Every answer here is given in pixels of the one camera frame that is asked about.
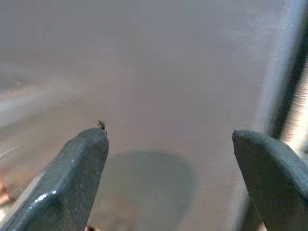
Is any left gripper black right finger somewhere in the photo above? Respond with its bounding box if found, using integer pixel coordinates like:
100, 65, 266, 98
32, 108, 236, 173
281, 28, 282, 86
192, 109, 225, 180
232, 129, 308, 231

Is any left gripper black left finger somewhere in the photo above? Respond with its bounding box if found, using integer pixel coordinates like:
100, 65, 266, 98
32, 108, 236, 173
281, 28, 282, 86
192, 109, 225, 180
0, 119, 110, 231

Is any grey mini fridge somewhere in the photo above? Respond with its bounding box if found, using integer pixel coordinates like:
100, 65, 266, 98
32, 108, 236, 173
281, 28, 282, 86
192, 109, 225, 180
0, 0, 308, 231

